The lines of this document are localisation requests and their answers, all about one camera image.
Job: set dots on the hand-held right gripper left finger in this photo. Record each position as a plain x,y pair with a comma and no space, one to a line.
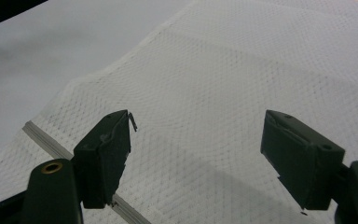
102,161

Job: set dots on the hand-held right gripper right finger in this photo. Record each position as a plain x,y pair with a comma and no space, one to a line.
298,161

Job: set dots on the white mesh laundry bag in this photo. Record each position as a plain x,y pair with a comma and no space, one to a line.
217,81

